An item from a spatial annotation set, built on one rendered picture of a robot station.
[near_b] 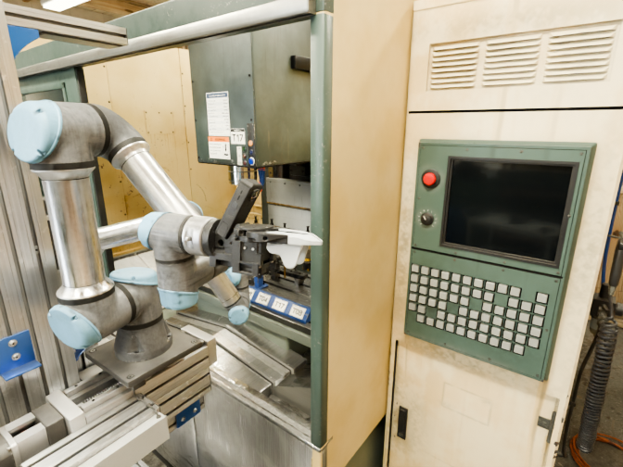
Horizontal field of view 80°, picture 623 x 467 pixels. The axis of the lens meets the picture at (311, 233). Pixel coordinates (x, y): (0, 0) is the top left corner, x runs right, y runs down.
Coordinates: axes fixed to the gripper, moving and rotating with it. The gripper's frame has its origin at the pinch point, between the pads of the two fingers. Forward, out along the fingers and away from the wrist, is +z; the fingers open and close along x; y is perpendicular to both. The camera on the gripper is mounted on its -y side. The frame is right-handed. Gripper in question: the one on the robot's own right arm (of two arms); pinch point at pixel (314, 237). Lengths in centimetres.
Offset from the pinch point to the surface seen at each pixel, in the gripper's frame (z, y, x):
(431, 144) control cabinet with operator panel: 13, -22, -65
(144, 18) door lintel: -78, -57, -43
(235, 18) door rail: -35, -48, -29
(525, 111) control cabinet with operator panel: 37, -30, -60
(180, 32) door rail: -57, -49, -35
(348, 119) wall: -6.4, -24.8, -38.0
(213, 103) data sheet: -91, -42, -99
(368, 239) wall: -2, 9, -56
